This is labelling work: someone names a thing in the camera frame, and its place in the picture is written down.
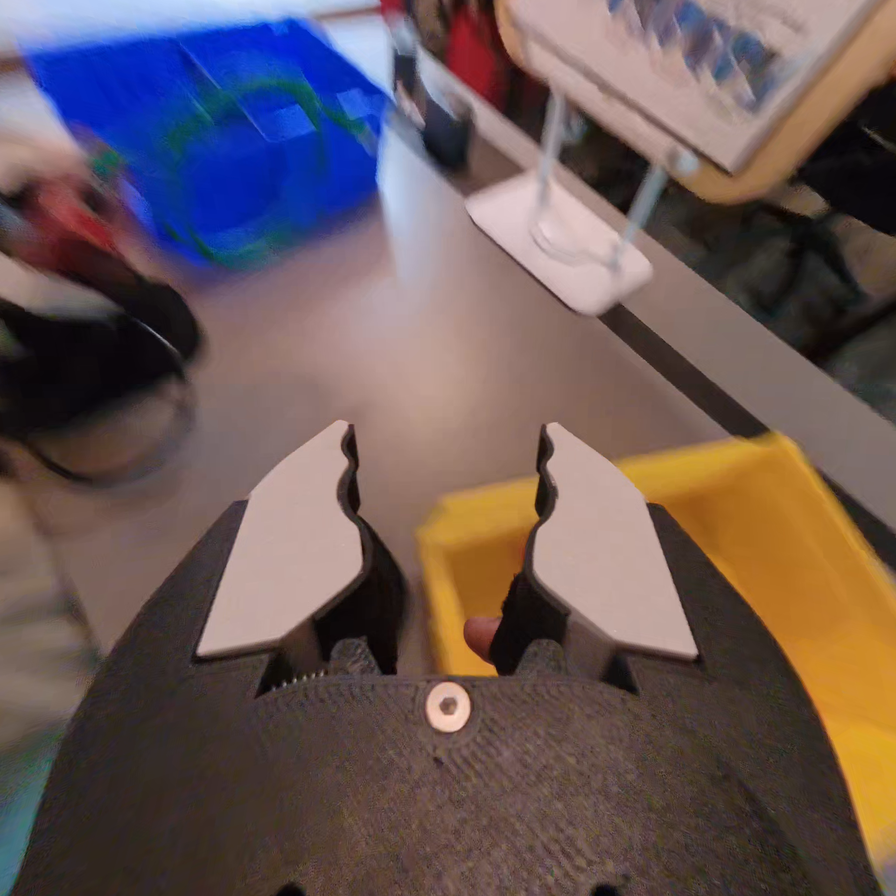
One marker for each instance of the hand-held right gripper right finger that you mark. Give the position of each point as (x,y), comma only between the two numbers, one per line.
(609,560)

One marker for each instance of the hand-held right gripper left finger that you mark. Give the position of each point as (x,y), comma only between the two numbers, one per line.
(280,553)

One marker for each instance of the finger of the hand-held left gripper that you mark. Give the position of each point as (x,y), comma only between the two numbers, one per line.
(56,294)

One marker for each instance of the red ethernet splitter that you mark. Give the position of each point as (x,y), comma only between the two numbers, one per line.
(63,224)

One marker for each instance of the yellow plastic bin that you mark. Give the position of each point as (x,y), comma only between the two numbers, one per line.
(770,560)

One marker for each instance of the blue plastic bin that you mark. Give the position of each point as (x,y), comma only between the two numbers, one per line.
(210,175)

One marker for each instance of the grey desk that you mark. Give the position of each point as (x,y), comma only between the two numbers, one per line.
(420,350)

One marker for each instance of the black padded wrist rest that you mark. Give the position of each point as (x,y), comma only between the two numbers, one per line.
(84,378)

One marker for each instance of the person's cream clothing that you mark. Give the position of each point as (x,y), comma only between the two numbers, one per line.
(35,630)

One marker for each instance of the white document stand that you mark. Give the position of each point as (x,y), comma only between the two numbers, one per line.
(560,266)

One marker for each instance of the black pole clamp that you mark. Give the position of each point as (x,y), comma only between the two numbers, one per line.
(406,70)

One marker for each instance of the dark grey box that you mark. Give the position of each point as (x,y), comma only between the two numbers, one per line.
(448,133)

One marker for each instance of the red crate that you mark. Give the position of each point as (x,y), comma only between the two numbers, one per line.
(476,49)

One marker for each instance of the tan printed poster board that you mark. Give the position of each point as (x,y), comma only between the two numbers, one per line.
(630,63)

